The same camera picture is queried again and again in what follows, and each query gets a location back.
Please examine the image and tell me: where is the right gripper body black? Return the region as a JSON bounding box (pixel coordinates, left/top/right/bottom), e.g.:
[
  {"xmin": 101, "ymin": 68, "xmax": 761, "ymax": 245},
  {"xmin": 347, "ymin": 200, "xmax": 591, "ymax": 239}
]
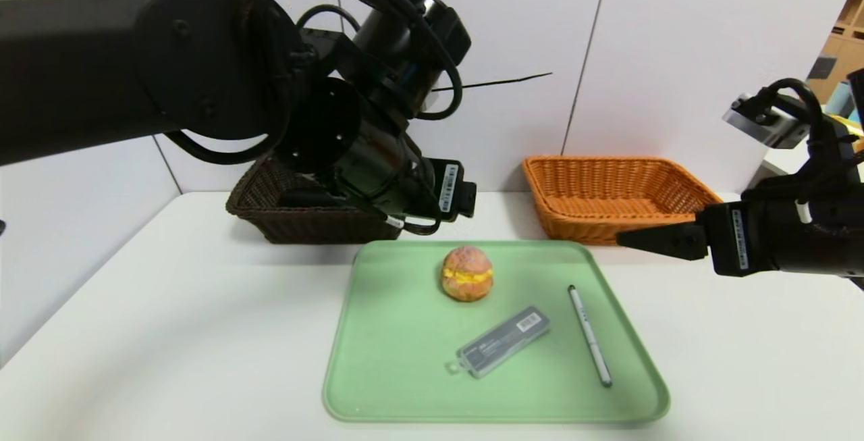
[{"xmin": 697, "ymin": 184, "xmax": 864, "ymax": 278}]

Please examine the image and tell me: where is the clear plastic case black insert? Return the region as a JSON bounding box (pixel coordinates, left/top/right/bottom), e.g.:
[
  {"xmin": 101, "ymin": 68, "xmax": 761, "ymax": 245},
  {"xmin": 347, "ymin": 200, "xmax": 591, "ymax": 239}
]
[{"xmin": 444, "ymin": 305, "xmax": 551, "ymax": 380}]

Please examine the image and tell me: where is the cream puff bun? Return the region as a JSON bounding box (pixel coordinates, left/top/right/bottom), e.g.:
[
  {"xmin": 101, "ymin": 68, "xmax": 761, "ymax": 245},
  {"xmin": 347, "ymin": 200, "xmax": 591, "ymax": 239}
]
[{"xmin": 442, "ymin": 246, "xmax": 493, "ymax": 303}]

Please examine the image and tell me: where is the orange wicker basket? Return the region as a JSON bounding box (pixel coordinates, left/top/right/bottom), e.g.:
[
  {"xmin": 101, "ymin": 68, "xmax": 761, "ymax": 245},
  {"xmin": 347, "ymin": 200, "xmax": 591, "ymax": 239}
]
[{"xmin": 521, "ymin": 155, "xmax": 723, "ymax": 247}]

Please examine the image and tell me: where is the dark brown wicker basket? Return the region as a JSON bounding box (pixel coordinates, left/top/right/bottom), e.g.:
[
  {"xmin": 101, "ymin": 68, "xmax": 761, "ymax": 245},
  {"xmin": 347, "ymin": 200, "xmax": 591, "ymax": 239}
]
[{"xmin": 225, "ymin": 156, "xmax": 406, "ymax": 246}]

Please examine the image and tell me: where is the white side table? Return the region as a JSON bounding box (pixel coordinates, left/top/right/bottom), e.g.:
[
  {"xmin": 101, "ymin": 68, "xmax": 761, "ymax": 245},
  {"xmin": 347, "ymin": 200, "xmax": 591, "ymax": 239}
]
[{"xmin": 742, "ymin": 147, "xmax": 814, "ymax": 199}]

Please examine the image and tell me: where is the white pen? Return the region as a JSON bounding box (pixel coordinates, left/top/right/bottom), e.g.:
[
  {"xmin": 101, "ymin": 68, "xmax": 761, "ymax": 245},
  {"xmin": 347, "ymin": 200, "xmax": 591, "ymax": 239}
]
[{"xmin": 566, "ymin": 284, "xmax": 613, "ymax": 388}]

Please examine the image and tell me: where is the wooden shelf unit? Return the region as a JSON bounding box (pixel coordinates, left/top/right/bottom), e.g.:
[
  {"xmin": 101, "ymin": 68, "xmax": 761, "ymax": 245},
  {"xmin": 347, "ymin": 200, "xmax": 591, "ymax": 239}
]
[{"xmin": 807, "ymin": 0, "xmax": 864, "ymax": 101}]

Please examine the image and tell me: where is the thin black zip tie tail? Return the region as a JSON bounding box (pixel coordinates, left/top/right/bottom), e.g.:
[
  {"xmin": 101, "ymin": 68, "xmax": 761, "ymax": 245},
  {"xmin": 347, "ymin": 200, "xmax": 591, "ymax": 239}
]
[{"xmin": 432, "ymin": 73, "xmax": 553, "ymax": 93}]

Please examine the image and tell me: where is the light green plastic tray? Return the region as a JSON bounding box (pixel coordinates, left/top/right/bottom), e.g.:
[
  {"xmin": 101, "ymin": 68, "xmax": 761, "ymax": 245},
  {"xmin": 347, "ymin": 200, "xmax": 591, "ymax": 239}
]
[{"xmin": 322, "ymin": 240, "xmax": 670, "ymax": 423}]

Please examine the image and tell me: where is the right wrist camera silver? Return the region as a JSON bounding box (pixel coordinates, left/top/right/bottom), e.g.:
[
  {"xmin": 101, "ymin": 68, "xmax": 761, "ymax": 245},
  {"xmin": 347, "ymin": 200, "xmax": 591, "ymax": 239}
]
[{"xmin": 722, "ymin": 95, "xmax": 811, "ymax": 149}]

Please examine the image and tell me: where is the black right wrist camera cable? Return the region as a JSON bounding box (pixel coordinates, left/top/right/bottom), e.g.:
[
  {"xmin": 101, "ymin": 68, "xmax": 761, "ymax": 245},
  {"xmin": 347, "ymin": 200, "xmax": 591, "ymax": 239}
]
[{"xmin": 756, "ymin": 78, "xmax": 830, "ymax": 158}]

